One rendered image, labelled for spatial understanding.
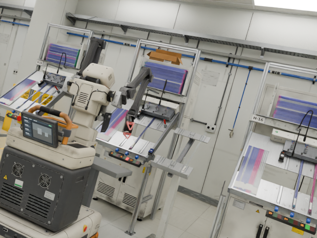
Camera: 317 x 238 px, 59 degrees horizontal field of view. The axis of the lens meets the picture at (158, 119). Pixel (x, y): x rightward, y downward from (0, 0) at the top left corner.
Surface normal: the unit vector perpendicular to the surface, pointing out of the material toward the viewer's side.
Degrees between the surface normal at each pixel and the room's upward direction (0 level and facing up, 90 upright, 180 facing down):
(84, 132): 82
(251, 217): 90
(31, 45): 90
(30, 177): 90
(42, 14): 90
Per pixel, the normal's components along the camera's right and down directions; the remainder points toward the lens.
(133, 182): -0.38, -0.07
